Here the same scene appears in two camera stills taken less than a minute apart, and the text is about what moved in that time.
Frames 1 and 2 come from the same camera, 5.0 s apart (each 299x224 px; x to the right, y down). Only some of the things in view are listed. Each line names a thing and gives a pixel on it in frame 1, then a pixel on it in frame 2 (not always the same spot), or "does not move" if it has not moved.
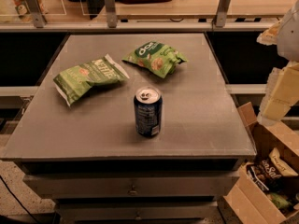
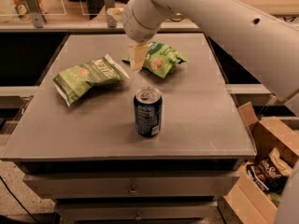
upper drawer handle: x=133 y=192 does not move
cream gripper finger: x=269 y=35 to x=116 y=12
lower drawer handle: x=137 y=217 does not move
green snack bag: x=157 y=58 does not move
